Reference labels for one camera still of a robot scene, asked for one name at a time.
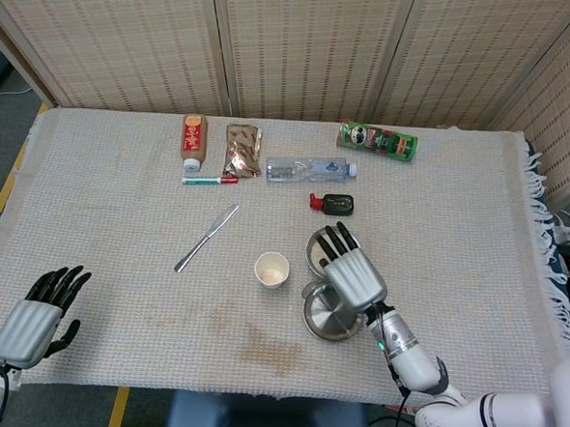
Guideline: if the white woven tablecloth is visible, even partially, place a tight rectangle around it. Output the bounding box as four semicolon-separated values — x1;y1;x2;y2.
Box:
0;99;570;418

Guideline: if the metal table knife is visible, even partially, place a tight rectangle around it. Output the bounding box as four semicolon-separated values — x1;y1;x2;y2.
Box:
173;200;241;276

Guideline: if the green chips can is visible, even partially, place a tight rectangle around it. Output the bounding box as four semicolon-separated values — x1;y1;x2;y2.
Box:
335;118;420;163

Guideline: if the brown orange sauce bottle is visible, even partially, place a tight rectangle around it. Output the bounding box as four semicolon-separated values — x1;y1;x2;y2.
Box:
178;112;210;174

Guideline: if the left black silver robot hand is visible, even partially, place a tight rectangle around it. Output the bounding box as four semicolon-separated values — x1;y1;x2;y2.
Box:
0;259;94;374

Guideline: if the empty steel plate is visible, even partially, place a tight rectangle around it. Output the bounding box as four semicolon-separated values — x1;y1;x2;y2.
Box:
299;278;367;345

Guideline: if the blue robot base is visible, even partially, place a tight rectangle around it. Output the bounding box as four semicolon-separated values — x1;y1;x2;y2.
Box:
163;388;371;427

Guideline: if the black red-capped sauce bottle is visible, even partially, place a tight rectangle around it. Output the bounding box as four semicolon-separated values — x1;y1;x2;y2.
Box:
307;190;356;216

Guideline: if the bamboo folding screen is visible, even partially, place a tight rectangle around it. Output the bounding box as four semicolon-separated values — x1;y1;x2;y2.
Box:
0;0;570;208

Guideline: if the clear plastic water bottle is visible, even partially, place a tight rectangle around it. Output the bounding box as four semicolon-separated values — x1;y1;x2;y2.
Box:
265;155;358;188

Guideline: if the brown gold snack packet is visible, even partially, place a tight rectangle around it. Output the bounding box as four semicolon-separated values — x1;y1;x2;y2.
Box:
221;122;266;179

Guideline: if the white paper cup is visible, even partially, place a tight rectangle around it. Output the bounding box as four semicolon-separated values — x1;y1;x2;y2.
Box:
252;250;291;290

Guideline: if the steel bowl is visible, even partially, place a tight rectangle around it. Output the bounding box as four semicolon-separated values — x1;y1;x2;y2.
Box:
303;223;362;281

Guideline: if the dark blue under cloth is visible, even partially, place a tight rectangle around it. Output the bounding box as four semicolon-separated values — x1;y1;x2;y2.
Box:
515;139;570;290

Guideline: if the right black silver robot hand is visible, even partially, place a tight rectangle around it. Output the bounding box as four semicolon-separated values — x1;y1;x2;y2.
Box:
312;218;393;335

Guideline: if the green white red tube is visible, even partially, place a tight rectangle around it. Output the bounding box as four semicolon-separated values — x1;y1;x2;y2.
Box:
181;171;240;188

